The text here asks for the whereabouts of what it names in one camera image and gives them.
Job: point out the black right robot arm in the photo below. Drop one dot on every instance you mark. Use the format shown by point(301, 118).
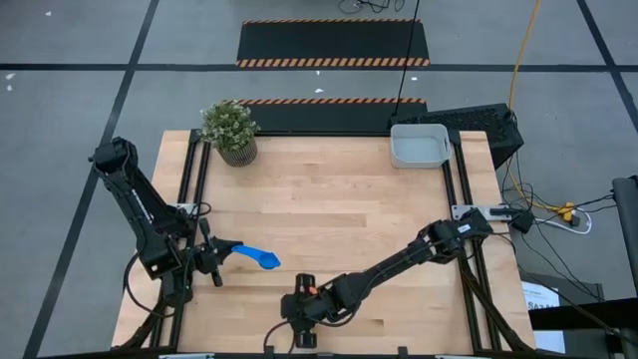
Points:
point(399, 259)

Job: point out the white plastic basket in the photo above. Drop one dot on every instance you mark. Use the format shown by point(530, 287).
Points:
point(421, 149)

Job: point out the small potted green plant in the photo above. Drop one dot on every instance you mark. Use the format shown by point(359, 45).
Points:
point(229, 124)

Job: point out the black furniture edge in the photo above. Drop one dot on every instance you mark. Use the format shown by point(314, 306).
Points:
point(625, 224)

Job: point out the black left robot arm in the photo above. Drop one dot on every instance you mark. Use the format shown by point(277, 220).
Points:
point(134, 199)

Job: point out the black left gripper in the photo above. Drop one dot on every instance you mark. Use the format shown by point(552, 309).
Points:
point(209, 256)

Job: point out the small blue measuring cup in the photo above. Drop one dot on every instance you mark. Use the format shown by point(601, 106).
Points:
point(266, 259)

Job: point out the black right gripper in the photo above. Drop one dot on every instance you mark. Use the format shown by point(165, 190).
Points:
point(304, 311)

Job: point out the black aluminium table frame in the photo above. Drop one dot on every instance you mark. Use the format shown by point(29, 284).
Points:
point(464, 187)

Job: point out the white paper sheet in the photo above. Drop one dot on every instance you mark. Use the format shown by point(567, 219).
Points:
point(541, 299)

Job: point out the black power adapter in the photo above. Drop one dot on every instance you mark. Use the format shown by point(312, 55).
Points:
point(522, 222)

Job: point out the black hazard-striped floor mat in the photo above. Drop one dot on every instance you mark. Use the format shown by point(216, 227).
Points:
point(331, 42)
point(324, 117)

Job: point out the yellow plug adapter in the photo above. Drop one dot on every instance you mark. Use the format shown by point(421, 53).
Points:
point(566, 212)

